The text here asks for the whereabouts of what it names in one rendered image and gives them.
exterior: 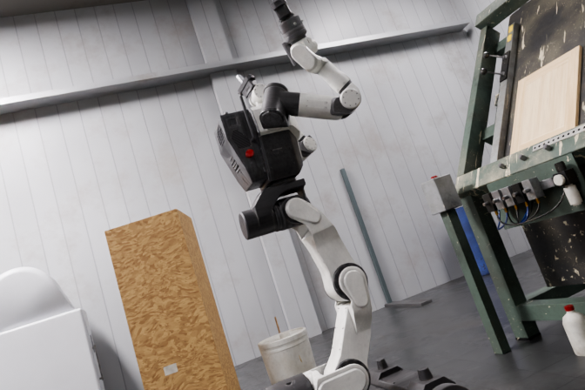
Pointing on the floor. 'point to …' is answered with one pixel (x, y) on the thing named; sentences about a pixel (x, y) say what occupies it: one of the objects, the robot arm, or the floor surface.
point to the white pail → (286, 353)
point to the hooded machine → (43, 336)
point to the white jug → (574, 329)
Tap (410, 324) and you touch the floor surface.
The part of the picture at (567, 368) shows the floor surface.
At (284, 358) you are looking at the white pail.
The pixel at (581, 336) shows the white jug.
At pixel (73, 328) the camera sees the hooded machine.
